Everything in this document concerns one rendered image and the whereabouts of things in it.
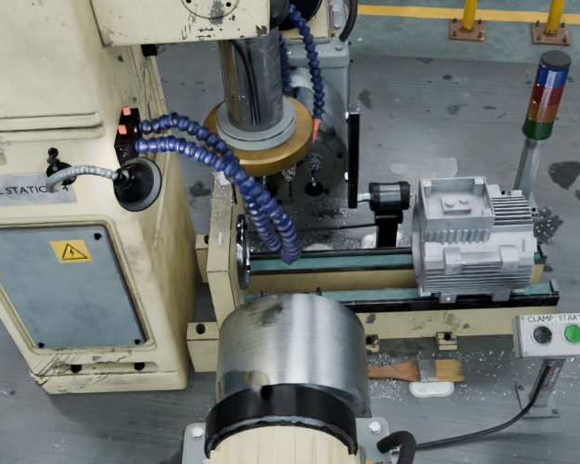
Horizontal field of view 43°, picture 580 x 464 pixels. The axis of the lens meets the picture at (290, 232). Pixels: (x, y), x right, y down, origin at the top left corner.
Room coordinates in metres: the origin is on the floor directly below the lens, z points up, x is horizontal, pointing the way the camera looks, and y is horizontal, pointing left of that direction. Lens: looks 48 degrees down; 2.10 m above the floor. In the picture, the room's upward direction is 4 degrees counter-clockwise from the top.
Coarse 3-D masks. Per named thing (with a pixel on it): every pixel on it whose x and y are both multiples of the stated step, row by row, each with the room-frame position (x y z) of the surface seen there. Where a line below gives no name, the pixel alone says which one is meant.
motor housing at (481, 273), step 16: (416, 208) 0.97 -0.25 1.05; (496, 208) 0.90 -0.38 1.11; (512, 208) 0.90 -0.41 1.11; (528, 208) 0.89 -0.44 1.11; (416, 224) 0.98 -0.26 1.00; (496, 224) 0.87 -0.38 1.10; (512, 224) 0.87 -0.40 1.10; (528, 224) 0.87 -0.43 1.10; (416, 240) 0.96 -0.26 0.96; (496, 240) 0.85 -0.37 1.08; (512, 240) 0.85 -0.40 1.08; (416, 256) 0.93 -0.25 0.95; (432, 256) 0.84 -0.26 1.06; (464, 256) 0.83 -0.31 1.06; (480, 256) 0.83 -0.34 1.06; (496, 256) 0.82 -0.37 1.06; (528, 256) 0.82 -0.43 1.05; (416, 272) 0.90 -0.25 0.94; (432, 272) 0.81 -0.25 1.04; (464, 272) 0.81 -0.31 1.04; (480, 272) 0.81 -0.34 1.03; (496, 272) 0.81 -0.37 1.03; (512, 272) 0.81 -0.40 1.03; (528, 272) 0.80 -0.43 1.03; (432, 288) 0.81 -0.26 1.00; (464, 288) 0.81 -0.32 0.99; (480, 288) 0.81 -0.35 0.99; (496, 288) 0.81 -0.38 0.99; (512, 288) 0.81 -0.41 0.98
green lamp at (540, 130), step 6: (528, 120) 1.18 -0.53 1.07; (528, 126) 1.18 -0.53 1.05; (534, 126) 1.17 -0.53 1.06; (540, 126) 1.16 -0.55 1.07; (546, 126) 1.16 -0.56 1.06; (552, 126) 1.17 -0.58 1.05; (528, 132) 1.17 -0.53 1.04; (534, 132) 1.16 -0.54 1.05; (540, 132) 1.16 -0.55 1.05; (546, 132) 1.16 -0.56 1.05
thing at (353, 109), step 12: (348, 108) 1.06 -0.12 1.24; (348, 120) 1.03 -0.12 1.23; (348, 132) 1.05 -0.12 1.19; (348, 144) 1.04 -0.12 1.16; (348, 156) 1.04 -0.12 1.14; (348, 168) 1.04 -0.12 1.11; (348, 180) 1.03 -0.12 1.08; (348, 192) 1.03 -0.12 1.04; (360, 192) 1.05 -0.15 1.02; (348, 204) 1.03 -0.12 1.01
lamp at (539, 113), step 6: (534, 102) 1.18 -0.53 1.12; (528, 108) 1.19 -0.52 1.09; (534, 108) 1.17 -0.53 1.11; (540, 108) 1.16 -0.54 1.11; (546, 108) 1.16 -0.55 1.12; (552, 108) 1.16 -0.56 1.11; (528, 114) 1.18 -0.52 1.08; (534, 114) 1.17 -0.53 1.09; (540, 114) 1.16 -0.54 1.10; (546, 114) 1.16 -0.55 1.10; (552, 114) 1.16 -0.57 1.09; (534, 120) 1.17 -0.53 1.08; (540, 120) 1.16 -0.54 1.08; (546, 120) 1.16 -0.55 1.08; (552, 120) 1.17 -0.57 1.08
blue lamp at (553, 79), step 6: (540, 66) 1.18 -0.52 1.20; (540, 72) 1.18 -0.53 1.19; (546, 72) 1.17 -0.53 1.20; (552, 72) 1.16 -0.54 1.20; (558, 72) 1.16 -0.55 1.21; (564, 72) 1.16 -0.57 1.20; (540, 78) 1.18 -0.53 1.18; (546, 78) 1.17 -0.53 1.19; (552, 78) 1.16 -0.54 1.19; (558, 78) 1.16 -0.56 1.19; (564, 78) 1.17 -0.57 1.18; (540, 84) 1.17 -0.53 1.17; (546, 84) 1.17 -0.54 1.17; (552, 84) 1.16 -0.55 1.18; (558, 84) 1.16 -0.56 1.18
